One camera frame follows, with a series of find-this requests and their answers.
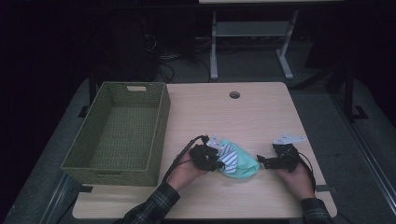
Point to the aluminium floor rail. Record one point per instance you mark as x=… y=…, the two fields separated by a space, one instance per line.
x=59 y=199
x=367 y=158

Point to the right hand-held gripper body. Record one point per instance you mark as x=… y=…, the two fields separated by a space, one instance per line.
x=286 y=155

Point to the green woven basket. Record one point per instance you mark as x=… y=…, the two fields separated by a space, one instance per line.
x=124 y=130

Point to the grey tape strip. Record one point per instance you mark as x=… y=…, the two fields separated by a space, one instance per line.
x=327 y=188

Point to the black post with foot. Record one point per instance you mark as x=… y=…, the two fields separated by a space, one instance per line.
x=91 y=90

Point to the person's left hand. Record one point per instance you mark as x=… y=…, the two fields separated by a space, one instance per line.
x=183 y=172

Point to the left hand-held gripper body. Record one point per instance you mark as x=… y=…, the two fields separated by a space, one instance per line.
x=202 y=157

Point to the mint green small shirt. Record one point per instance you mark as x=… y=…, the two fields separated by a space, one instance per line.
x=244 y=163

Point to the person's right hand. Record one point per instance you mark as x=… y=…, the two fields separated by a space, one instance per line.
x=297 y=182

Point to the black metal stand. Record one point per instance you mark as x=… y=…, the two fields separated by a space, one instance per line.
x=350 y=93

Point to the black tape strip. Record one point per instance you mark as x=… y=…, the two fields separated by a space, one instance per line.
x=84 y=188

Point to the white metal table frame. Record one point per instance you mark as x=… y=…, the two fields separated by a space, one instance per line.
x=250 y=29

